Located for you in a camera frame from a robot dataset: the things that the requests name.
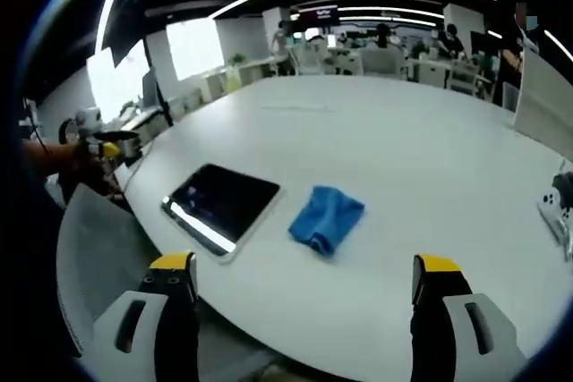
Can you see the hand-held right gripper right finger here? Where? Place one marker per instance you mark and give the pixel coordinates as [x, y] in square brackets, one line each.
[432, 337]

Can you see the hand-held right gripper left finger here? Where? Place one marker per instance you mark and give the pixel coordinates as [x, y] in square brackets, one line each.
[174, 337]

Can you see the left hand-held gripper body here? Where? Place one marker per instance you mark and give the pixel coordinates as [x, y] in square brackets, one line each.
[88, 120]

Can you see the blue cleaning cloth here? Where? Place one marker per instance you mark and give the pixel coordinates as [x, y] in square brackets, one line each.
[324, 218]

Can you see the grey office chair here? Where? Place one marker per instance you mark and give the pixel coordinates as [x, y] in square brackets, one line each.
[103, 248]

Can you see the green potted plant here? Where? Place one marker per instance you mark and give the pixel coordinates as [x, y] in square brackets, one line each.
[237, 60]

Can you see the white game controller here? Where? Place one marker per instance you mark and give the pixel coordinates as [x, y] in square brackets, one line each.
[557, 216]

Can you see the white mesh office chair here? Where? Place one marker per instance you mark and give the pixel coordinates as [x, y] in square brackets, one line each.
[313, 57]
[382, 62]

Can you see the grey divider panel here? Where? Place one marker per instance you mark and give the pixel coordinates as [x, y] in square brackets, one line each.
[546, 100]

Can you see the wall screen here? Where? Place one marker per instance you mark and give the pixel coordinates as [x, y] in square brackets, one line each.
[320, 16]

